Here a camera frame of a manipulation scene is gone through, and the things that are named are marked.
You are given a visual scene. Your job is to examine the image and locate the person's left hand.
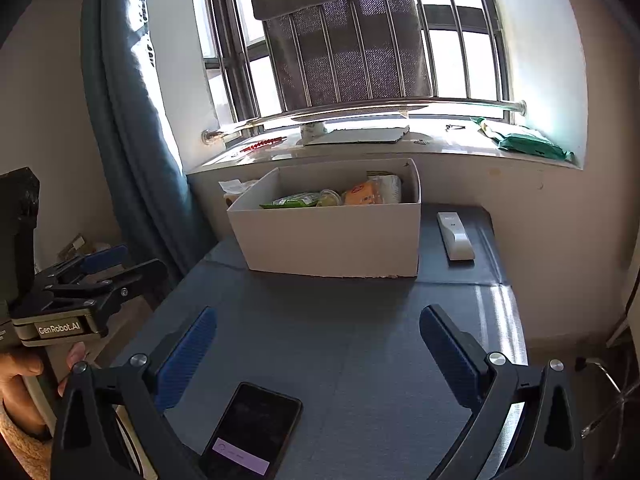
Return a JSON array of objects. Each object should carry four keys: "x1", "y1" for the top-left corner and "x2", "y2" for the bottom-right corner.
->
[{"x1": 0, "y1": 342, "x2": 87, "y2": 438}]

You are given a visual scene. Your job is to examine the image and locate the teal curtain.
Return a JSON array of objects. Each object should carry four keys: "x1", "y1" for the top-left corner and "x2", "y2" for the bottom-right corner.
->
[{"x1": 80, "y1": 0, "x2": 193, "y2": 301}]

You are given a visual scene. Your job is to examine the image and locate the white cardboard box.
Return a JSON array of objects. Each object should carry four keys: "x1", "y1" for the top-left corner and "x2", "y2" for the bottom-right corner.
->
[{"x1": 226, "y1": 158, "x2": 422, "y2": 279}]

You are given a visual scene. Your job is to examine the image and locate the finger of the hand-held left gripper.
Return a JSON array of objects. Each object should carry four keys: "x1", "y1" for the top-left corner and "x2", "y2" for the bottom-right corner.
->
[
  {"x1": 44, "y1": 258, "x2": 169, "y2": 312},
  {"x1": 36, "y1": 244, "x2": 131, "y2": 287}
]

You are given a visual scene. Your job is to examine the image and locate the flat cardboard piece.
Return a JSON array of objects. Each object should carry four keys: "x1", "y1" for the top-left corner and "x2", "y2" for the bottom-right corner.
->
[{"x1": 303, "y1": 125, "x2": 411, "y2": 147}]

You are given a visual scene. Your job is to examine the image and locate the brown cardboard box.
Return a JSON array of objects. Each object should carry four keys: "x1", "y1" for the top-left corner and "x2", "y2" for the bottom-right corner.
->
[{"x1": 56, "y1": 232, "x2": 123, "y2": 263}]

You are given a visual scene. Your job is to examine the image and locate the orange and white snack packet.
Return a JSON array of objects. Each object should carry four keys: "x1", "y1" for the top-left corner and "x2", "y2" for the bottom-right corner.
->
[{"x1": 341, "y1": 181, "x2": 387, "y2": 207}]

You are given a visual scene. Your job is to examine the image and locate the metal window guard bars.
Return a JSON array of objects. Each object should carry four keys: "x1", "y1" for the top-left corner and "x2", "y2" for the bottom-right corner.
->
[{"x1": 200, "y1": 0, "x2": 516, "y2": 126}]

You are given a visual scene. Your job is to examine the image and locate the black smartphone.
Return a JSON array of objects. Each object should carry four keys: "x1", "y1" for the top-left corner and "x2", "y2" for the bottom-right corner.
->
[{"x1": 198, "y1": 381, "x2": 304, "y2": 480}]

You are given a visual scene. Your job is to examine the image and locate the person's left forearm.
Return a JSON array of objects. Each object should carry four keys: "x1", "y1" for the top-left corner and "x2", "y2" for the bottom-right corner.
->
[{"x1": 0, "y1": 400, "x2": 53, "y2": 480}]

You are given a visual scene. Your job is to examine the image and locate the steel window rail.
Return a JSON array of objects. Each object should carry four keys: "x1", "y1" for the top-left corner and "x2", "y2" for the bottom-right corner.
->
[{"x1": 201, "y1": 100, "x2": 527, "y2": 145}]

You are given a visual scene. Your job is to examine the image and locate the yellow tissue pack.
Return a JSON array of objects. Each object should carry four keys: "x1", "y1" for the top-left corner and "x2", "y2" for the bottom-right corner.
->
[{"x1": 218, "y1": 179, "x2": 261, "y2": 208}]

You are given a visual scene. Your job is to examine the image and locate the metal chair base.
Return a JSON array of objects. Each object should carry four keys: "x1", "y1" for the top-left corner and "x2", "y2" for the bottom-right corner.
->
[{"x1": 575, "y1": 355, "x2": 640, "y2": 441}]

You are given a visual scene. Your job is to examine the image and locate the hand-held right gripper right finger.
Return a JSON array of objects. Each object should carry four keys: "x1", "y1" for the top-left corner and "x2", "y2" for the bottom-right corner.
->
[{"x1": 419, "y1": 304, "x2": 586, "y2": 480}]

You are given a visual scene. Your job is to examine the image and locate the green plastic bag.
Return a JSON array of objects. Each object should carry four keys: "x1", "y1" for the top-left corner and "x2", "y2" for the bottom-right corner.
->
[{"x1": 470, "y1": 116, "x2": 576, "y2": 163}]

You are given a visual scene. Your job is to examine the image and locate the white remote control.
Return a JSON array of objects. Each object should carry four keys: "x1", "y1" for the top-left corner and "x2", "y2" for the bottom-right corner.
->
[{"x1": 436, "y1": 211, "x2": 476, "y2": 262}]

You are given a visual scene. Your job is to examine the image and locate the grey towel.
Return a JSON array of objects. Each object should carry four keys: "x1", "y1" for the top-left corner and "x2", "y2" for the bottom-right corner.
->
[{"x1": 240, "y1": 0, "x2": 433, "y2": 111}]

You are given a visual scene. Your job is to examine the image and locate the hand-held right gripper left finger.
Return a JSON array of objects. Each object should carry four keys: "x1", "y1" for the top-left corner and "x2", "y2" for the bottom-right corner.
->
[{"x1": 50, "y1": 306, "x2": 218, "y2": 480}]

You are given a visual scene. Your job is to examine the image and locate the green snack packet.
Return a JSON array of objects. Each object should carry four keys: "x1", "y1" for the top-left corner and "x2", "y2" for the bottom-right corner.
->
[{"x1": 259, "y1": 192, "x2": 322, "y2": 210}]

